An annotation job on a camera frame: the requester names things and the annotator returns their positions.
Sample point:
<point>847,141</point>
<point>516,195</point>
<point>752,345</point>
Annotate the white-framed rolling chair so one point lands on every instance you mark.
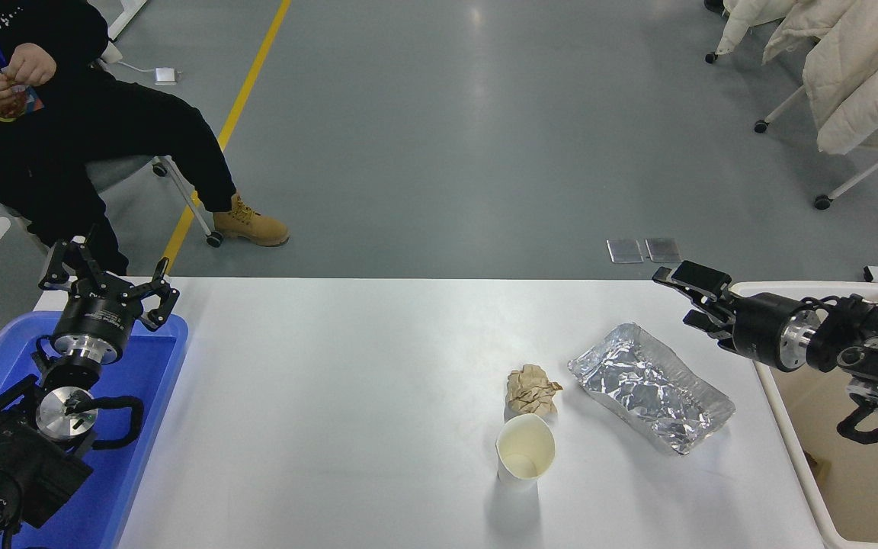
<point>711,58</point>
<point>823,202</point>

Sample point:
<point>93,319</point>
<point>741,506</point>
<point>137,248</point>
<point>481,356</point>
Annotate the grey white-framed chair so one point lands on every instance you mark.
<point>119,171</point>

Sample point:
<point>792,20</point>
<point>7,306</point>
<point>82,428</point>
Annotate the crinkled foil tray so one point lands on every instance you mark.
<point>645,385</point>

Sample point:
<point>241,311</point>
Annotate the crumpled tan paper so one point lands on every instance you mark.
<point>532,390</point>

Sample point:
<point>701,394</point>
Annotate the silver floor plate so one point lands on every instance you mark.
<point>625,251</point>
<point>663,249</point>

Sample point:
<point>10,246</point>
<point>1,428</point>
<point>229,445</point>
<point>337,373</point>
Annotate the white power adapter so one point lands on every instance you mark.
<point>166,75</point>

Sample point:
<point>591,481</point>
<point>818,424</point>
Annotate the person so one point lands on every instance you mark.
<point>104,122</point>

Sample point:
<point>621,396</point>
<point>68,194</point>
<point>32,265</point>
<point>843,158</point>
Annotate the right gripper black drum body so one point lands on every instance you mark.
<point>761,332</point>

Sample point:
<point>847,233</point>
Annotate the blue plastic tray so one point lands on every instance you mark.
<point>142,396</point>

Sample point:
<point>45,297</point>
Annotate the large pale plastic bin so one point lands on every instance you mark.
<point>828,473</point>

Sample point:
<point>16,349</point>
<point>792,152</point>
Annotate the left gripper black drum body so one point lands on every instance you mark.
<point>96,316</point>

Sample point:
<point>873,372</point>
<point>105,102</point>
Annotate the person's left hand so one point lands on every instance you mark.
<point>31,65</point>

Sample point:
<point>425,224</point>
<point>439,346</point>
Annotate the white paper cup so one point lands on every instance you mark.
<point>525,450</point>

